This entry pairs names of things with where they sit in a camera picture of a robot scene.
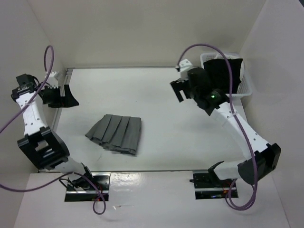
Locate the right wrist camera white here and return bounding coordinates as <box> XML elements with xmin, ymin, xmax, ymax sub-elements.
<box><xmin>175</xmin><ymin>59</ymin><xmax>194</xmax><ymax>81</ymax></box>

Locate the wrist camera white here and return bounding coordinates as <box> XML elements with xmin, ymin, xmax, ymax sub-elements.
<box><xmin>45</xmin><ymin>71</ymin><xmax>60</xmax><ymax>88</ymax></box>
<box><xmin>175</xmin><ymin>59</ymin><xmax>194</xmax><ymax>81</ymax></box>

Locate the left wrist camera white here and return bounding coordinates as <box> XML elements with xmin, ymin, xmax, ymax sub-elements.
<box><xmin>45</xmin><ymin>71</ymin><xmax>60</xmax><ymax>88</ymax></box>

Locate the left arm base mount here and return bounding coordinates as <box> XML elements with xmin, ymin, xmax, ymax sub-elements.
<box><xmin>59</xmin><ymin>172</ymin><xmax>112</xmax><ymax>202</ymax></box>

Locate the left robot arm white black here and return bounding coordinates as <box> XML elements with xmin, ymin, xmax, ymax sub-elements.
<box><xmin>11</xmin><ymin>71</ymin><xmax>95</xmax><ymax>190</ymax></box>

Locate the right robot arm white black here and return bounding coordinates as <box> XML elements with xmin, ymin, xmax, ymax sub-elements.
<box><xmin>171</xmin><ymin>66</ymin><xmax>281</xmax><ymax>187</ymax></box>

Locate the white plastic basket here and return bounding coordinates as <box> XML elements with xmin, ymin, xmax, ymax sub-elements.
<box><xmin>200</xmin><ymin>52</ymin><xmax>252</xmax><ymax>98</ymax></box>

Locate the grey pleated skirt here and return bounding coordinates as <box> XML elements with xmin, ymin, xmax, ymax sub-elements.
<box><xmin>85</xmin><ymin>114</ymin><xmax>142</xmax><ymax>156</ymax></box>

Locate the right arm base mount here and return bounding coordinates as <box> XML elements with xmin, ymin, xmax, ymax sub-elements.
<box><xmin>190</xmin><ymin>170</ymin><xmax>232</xmax><ymax>200</ymax></box>

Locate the black skirt in basket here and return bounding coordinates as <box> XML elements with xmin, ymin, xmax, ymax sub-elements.
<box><xmin>203</xmin><ymin>58</ymin><xmax>243</xmax><ymax>94</ymax></box>

